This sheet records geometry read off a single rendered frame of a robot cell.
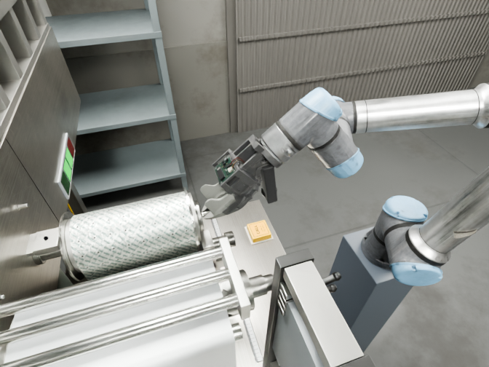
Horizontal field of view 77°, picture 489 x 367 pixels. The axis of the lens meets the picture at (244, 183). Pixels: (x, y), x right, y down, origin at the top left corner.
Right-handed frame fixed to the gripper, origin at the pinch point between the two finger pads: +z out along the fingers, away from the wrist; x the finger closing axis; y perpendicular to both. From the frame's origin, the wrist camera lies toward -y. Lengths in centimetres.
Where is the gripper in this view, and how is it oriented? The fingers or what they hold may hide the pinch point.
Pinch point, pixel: (209, 212)
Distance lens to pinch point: 70.9
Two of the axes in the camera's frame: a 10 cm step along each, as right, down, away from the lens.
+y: -6.1, -4.2, -6.7
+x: 3.1, 6.5, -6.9
